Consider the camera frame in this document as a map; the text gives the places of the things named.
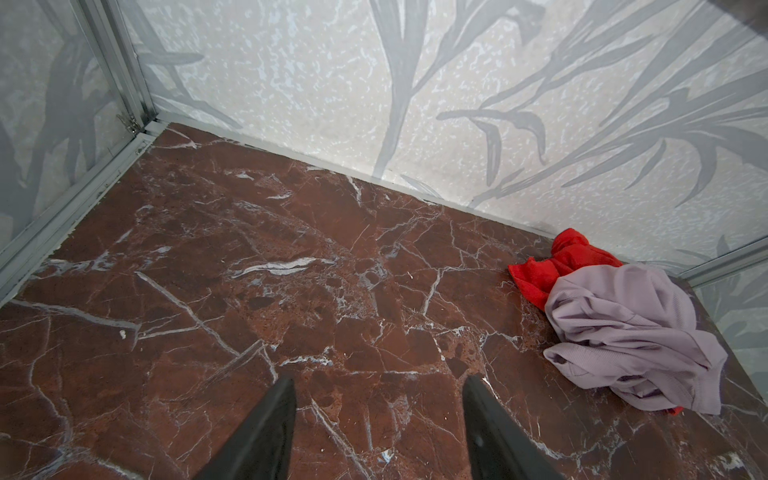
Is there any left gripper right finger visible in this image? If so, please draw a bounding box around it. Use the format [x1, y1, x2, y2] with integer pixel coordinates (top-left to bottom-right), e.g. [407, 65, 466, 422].
[462, 375, 563, 480]

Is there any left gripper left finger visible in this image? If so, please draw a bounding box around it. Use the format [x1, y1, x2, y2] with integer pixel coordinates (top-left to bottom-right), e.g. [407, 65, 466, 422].
[195, 377, 297, 479]

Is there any red cloth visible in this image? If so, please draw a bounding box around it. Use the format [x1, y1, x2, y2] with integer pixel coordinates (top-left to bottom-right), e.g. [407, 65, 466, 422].
[508, 227, 685, 416]

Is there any light mauve cloth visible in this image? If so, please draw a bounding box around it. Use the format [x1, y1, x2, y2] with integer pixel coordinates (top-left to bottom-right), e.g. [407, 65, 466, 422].
[543, 265, 728, 415]

